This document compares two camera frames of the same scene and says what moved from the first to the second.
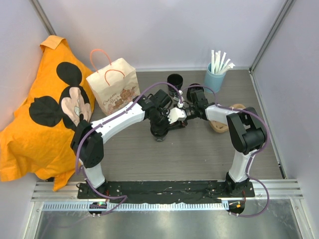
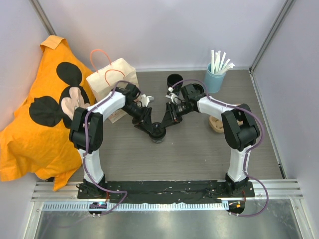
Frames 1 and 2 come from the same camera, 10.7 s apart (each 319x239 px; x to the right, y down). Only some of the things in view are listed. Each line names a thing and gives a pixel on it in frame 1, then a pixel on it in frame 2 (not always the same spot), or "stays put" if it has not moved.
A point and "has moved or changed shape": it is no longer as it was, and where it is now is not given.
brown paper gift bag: x=114 y=86 stays put
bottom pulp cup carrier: x=221 y=127 stays put
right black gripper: x=179 y=124 to x=170 y=116
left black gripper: x=162 y=129 to x=144 y=122
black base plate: x=164 y=191 stays put
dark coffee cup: x=159 y=136 has moved or changed shape
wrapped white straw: x=224 y=67 stays put
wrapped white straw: x=222 y=62 stays put
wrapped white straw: x=231 y=65 stays put
